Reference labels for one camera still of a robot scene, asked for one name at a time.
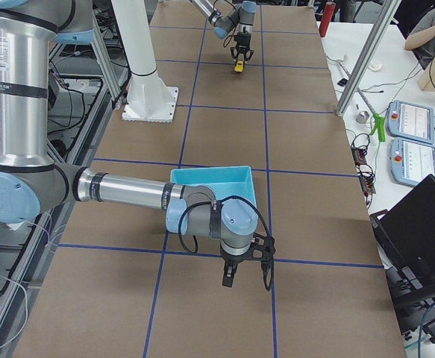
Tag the aluminium frame post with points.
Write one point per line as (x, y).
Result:
(373, 40)

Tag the green clamp tool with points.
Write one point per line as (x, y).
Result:
(378, 127)

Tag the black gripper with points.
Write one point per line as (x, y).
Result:
(242, 40)
(233, 259)

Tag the seated person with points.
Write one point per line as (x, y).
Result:
(421, 40)

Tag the lower teach pendant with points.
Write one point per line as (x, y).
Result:
(411, 161)

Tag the red cylinder bottle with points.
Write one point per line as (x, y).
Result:
(326, 17)

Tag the yellow beetle toy car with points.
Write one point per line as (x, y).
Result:
(239, 66)

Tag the teach pendant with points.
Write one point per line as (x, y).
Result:
(411, 161)
(411, 121)

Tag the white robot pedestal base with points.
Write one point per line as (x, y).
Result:
(149, 99)

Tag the small metal cup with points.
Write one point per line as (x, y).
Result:
(362, 117)

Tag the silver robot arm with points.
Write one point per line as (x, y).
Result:
(32, 183)
(238, 24)

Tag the black laptop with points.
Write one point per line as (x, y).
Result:
(407, 233)

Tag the light blue plastic bin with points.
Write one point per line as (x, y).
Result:
(236, 182)

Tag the upper teach pendant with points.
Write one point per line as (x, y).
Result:
(411, 121)

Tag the orange black electronics board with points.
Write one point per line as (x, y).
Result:
(366, 175)

